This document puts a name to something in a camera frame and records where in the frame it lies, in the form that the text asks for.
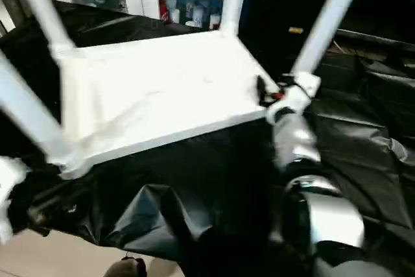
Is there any white plastic table top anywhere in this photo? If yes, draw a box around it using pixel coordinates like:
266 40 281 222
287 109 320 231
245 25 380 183
55 29 287 180

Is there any black plastic mat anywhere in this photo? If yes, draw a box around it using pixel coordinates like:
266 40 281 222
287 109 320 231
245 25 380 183
0 1 415 277

